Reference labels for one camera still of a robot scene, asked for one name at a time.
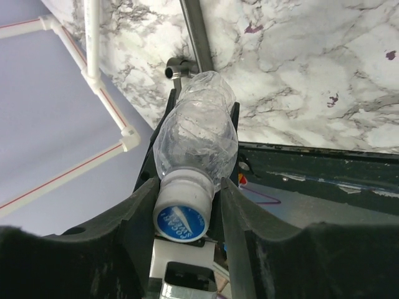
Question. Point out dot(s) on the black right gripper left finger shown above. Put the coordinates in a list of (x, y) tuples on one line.
[(108, 256)]

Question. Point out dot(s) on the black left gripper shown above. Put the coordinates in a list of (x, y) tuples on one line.
[(148, 170)]

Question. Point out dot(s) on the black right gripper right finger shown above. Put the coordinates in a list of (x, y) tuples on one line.
[(269, 258)]

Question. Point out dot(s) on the blue white cap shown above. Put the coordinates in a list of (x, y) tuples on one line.
[(182, 211)]

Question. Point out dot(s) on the clear plastic bottle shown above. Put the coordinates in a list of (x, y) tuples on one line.
[(199, 133)]

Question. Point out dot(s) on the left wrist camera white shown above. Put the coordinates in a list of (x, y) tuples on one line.
[(184, 270)]

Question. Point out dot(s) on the grey metal crank handle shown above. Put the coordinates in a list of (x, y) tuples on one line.
[(178, 68)]

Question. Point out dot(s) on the white pvc pipe frame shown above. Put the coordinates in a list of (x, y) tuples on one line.
[(59, 155)]

